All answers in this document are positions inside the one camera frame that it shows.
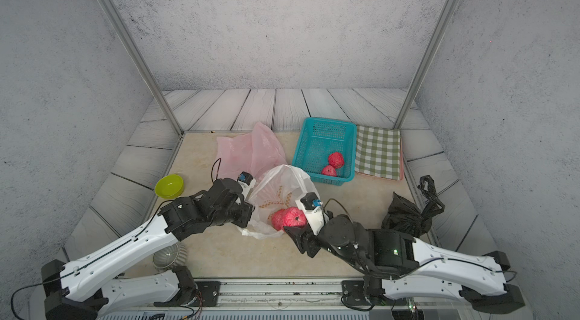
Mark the green white checkered cloth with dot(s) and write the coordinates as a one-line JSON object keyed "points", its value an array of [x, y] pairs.
{"points": [[379, 153]]}

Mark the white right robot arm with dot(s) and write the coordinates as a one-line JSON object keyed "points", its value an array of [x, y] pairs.
{"points": [[397, 265]]}

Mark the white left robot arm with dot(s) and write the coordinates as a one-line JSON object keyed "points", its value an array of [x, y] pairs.
{"points": [[92, 286]]}

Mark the aluminium frame post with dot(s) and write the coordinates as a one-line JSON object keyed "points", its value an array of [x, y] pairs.
{"points": [[136, 56], [444, 19]]}

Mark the right aluminium frame post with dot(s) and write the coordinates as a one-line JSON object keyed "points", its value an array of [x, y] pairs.
{"points": [[444, 19]]}

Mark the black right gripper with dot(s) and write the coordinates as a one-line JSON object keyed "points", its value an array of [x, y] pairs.
{"points": [[307, 236]]}

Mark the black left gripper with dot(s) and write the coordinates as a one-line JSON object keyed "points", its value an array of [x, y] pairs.
{"points": [[248, 209]]}

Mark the pink white striped bag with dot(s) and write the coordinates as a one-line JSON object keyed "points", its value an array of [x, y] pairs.
{"points": [[280, 188]]}

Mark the left aluminium frame post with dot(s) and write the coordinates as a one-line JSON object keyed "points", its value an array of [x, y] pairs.
{"points": [[136, 56]]}

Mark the teal plastic perforated basket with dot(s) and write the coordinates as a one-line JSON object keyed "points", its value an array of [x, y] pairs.
{"points": [[320, 138]]}

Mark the red apple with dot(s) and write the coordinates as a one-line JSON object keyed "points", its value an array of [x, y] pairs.
{"points": [[329, 170], [277, 219], [336, 160], [294, 217]]}

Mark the green plastic bowl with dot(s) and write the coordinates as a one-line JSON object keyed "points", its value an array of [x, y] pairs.
{"points": [[169, 187]]}

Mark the black plastic bag knotted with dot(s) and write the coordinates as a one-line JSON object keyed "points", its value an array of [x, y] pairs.
{"points": [[405, 217]]}

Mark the pink plastic bag apple print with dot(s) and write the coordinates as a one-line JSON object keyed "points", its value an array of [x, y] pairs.
{"points": [[256, 153]]}

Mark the silver ribbed metal cup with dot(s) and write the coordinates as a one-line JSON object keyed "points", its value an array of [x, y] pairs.
{"points": [[170, 257]]}

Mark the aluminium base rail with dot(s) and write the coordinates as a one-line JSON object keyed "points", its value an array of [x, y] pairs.
{"points": [[281, 297]]}

